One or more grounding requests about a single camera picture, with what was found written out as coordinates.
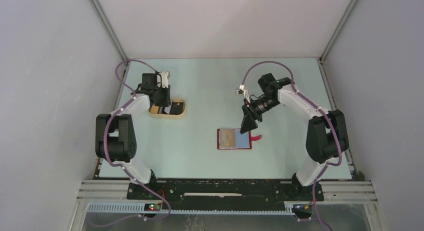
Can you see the white cable duct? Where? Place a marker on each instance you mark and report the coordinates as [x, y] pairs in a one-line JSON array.
[[140, 208]]

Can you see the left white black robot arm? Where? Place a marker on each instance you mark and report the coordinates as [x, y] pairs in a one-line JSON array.
[[115, 136]]

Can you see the left controller board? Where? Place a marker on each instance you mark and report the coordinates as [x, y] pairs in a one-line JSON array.
[[152, 207]]

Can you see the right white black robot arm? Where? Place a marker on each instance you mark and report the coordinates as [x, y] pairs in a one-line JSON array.
[[326, 137]]

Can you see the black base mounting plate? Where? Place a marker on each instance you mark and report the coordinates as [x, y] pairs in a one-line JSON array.
[[225, 194]]

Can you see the beige oval tray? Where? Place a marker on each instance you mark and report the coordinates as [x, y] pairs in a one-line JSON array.
[[163, 112]]

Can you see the controller board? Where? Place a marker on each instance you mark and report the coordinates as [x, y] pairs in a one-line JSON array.
[[152, 207], [302, 208]]

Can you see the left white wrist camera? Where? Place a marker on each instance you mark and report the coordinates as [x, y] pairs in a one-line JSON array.
[[163, 79]]

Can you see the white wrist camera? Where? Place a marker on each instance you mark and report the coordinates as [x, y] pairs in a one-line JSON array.
[[163, 79], [242, 91]]

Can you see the aluminium frame rail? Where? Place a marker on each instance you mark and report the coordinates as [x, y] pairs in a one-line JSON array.
[[334, 192]]

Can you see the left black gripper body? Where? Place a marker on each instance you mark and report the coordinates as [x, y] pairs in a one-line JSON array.
[[163, 95]]

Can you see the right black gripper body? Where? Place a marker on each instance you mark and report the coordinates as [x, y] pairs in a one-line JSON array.
[[257, 108]]

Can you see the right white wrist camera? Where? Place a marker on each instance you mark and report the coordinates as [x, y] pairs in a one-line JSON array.
[[242, 91]]

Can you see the right controller board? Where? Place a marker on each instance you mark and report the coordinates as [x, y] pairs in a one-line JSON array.
[[302, 208]]

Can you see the red leather card holder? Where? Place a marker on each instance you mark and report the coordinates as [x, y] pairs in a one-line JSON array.
[[242, 141]]

